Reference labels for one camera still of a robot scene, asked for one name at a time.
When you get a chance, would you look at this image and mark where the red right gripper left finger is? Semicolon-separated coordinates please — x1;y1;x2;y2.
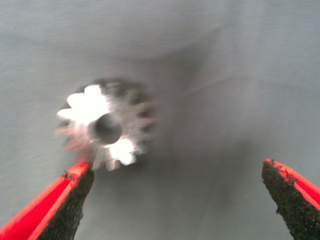
0;161;95;240

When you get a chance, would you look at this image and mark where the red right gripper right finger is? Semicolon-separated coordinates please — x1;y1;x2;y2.
261;158;320;240

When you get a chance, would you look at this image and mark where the small steel gear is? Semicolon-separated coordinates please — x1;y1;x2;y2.
54;78;157;172

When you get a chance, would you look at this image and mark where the dark grey table cloth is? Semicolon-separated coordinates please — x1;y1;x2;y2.
0;0;320;240

